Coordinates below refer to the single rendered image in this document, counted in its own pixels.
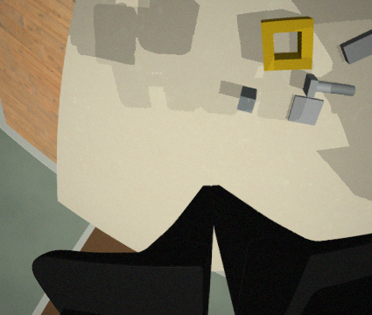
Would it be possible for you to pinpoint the yellow square nut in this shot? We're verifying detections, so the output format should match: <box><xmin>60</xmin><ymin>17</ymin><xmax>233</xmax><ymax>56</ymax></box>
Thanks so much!
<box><xmin>261</xmin><ymin>17</ymin><xmax>313</xmax><ymax>71</ymax></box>

